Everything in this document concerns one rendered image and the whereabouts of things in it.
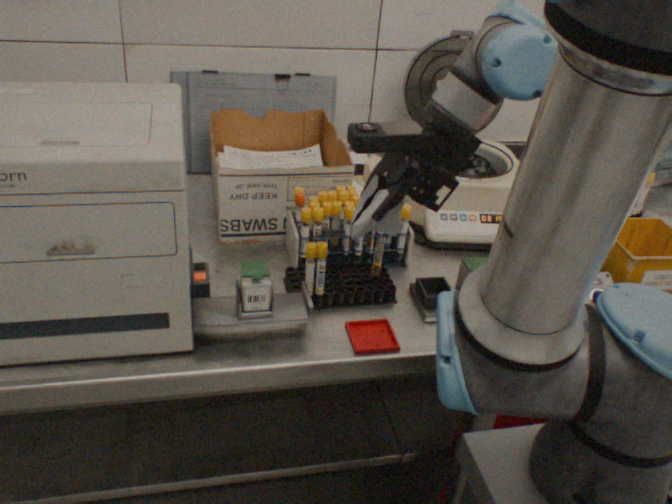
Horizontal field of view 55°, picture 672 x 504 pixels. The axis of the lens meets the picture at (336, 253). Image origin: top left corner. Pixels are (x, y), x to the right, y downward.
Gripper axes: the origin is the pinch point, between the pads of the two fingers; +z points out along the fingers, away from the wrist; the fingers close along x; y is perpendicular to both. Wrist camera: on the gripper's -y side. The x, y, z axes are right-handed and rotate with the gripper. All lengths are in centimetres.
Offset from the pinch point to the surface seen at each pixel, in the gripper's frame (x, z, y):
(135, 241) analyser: -4.3, 12.7, -26.0
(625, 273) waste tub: -1.1, -14.5, 45.4
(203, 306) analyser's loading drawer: 1.2, 21.5, -11.7
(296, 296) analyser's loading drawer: 2.1, 14.6, 0.2
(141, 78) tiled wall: 60, 13, -27
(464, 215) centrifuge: 22.4, -4.1, 30.2
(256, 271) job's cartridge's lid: -0.5, 12.0, -8.7
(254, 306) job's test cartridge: -2.2, 16.3, -6.7
